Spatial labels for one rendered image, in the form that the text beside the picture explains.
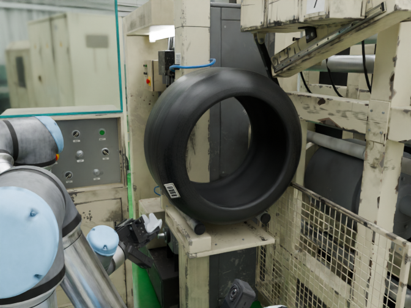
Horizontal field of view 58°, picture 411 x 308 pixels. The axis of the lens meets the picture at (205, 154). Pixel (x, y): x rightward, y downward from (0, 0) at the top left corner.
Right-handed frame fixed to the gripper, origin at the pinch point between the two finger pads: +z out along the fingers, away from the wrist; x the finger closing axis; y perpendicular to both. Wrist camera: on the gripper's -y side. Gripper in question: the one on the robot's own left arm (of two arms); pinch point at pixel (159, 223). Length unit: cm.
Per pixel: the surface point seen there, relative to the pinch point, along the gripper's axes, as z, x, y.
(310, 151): 123, -13, -22
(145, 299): 64, 102, -79
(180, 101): 20.2, -11.5, 33.8
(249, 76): 39, -29, 33
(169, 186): 12.0, 0.2, 8.0
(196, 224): 19.3, 1.9, -10.8
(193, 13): 62, -5, 65
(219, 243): 28.2, 1.6, -24.4
